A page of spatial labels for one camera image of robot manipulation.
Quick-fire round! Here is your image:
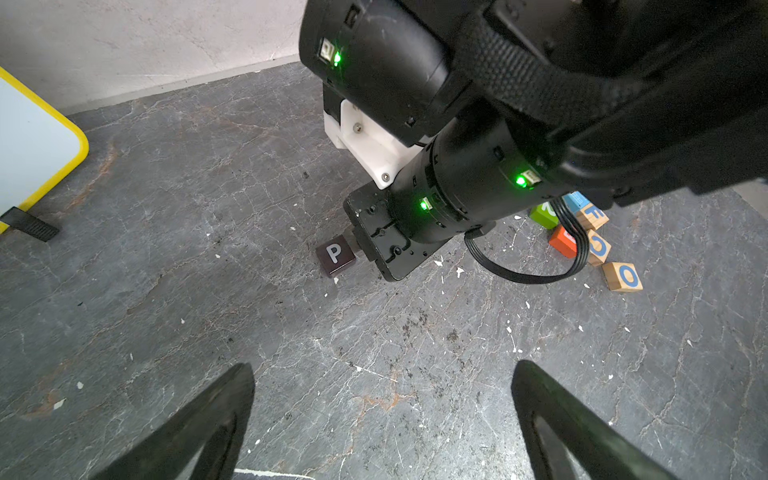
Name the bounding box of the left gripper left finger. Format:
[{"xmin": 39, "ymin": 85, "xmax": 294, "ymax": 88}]
[{"xmin": 94, "ymin": 363, "xmax": 255, "ymax": 479}]

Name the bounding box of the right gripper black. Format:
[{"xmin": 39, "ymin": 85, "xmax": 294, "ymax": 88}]
[{"xmin": 343, "ymin": 181, "xmax": 495, "ymax": 282}]

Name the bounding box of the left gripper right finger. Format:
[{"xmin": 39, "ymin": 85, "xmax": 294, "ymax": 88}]
[{"xmin": 511, "ymin": 360, "xmax": 675, "ymax": 479}]

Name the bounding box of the dark P letter block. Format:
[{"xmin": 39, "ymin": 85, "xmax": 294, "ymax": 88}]
[{"xmin": 315, "ymin": 235, "xmax": 356, "ymax": 278}]

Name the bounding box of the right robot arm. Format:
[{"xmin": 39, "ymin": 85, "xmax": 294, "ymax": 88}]
[{"xmin": 299, "ymin": 1, "xmax": 767, "ymax": 284}]

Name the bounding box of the wooden O letter block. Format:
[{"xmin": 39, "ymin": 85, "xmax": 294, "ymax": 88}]
[{"xmin": 601, "ymin": 262, "xmax": 643, "ymax": 292}]

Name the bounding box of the green right letter block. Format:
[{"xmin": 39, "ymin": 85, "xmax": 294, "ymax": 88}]
[{"xmin": 529, "ymin": 202, "xmax": 560, "ymax": 230}]

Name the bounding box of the red right letter block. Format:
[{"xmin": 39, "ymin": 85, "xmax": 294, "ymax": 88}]
[{"xmin": 548, "ymin": 225, "xmax": 578, "ymax": 259}]

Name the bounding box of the wooden F letter block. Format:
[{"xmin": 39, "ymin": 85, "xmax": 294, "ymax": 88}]
[{"xmin": 575, "ymin": 203, "xmax": 609, "ymax": 231}]

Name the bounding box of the wooden O block middle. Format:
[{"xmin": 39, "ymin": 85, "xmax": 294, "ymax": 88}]
[{"xmin": 587, "ymin": 229, "xmax": 612, "ymax": 267}]

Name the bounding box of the whiteboard with yellow frame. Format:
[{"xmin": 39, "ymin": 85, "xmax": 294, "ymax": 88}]
[{"xmin": 1, "ymin": 70, "xmax": 89, "ymax": 242}]

